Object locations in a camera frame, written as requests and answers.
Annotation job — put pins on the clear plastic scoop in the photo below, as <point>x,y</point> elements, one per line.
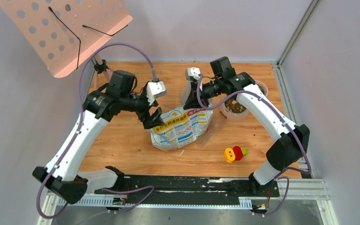
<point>217,123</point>

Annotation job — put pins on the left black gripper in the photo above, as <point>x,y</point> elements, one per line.
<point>146,111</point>

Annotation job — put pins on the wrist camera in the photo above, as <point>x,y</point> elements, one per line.
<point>155,90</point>
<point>192,74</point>

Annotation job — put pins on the translucent plastic container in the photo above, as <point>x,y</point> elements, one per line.
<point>187,94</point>

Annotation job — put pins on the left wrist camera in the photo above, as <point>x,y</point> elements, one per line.
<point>155,90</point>

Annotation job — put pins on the colourful stacking toy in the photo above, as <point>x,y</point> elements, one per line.
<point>235,153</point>

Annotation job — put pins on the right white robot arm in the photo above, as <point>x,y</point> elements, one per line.
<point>290,140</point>

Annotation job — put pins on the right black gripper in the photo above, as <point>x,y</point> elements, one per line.
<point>192,101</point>

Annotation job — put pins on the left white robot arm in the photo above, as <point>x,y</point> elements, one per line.
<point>61,175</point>

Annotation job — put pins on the pet food bag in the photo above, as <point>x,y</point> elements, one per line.
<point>181,127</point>

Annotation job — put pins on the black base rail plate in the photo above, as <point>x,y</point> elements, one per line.
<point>189,190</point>

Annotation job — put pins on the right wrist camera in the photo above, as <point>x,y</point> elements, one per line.
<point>192,74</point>

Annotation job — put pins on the pink music stand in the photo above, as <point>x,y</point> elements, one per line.
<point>65,33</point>

